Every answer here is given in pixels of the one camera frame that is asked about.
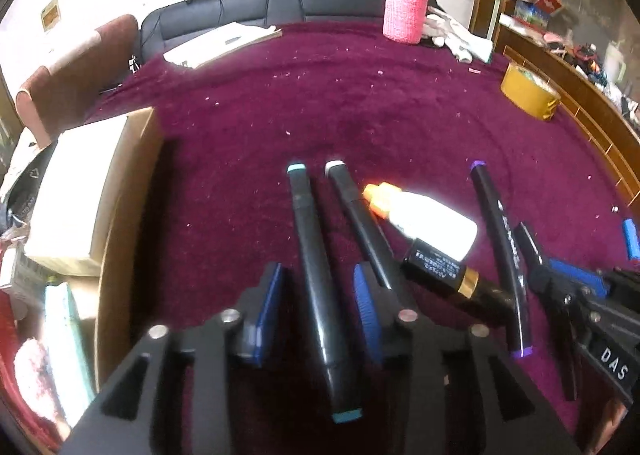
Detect white cloth glove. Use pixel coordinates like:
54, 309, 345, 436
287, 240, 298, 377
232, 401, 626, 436
422, 5, 496, 64

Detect pink fluffy item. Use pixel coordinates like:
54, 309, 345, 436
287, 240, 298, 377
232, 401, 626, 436
12, 337, 66, 423

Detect black marker white cap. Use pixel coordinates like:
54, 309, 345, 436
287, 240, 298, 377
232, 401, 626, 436
324, 160, 401, 291

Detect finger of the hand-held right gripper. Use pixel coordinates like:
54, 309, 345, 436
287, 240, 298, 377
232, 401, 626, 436
512, 222, 581, 401
547, 260, 640, 298

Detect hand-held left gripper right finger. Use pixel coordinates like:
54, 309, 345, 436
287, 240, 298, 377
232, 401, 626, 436
352, 262, 581, 455

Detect yellow tape roll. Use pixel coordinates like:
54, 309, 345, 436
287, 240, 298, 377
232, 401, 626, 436
500, 61, 562, 123

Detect wall switch plate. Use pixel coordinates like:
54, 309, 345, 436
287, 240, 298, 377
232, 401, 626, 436
40, 0, 63, 32

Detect white jug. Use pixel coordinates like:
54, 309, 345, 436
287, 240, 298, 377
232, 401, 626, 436
604, 42, 628, 83

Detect cluttered wooden shelf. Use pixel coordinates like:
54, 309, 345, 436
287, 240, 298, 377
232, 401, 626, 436
500, 0, 640, 120

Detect black leather sofa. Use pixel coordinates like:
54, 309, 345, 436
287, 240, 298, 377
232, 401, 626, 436
140, 0, 388, 66

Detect white papers on sofa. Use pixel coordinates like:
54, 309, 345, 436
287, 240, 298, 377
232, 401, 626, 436
162, 21, 283, 70

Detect printed paper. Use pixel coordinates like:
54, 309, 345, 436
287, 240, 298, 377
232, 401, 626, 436
10, 245, 51, 291

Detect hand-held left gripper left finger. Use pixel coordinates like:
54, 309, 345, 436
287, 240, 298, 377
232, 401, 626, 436
60, 262, 288, 455

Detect black tube gold band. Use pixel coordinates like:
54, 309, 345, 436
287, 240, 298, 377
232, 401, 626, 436
400, 237, 516, 321

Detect brown chair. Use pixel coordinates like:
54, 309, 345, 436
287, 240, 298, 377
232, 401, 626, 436
15, 15, 140, 148

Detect white glue bottle orange cap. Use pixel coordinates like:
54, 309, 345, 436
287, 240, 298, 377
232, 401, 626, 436
362, 181, 480, 260

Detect blue plastic piece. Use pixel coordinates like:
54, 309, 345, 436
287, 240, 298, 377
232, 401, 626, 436
621, 219, 640, 261

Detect red cloth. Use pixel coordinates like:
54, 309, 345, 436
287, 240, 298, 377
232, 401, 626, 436
0, 285, 31, 386

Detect black marker purple caps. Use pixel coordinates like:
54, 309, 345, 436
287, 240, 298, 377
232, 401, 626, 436
470, 161, 535, 361

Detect cream cardboard box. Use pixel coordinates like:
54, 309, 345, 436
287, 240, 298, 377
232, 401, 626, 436
22, 106, 166, 388

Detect wooden bed frame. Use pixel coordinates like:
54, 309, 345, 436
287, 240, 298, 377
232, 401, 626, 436
492, 45, 640, 208

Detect black marker teal caps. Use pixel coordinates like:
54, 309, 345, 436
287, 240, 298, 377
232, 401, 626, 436
286, 162, 363, 425

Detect pink woven container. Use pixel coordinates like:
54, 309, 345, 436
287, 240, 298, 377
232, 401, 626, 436
382, 0, 432, 44

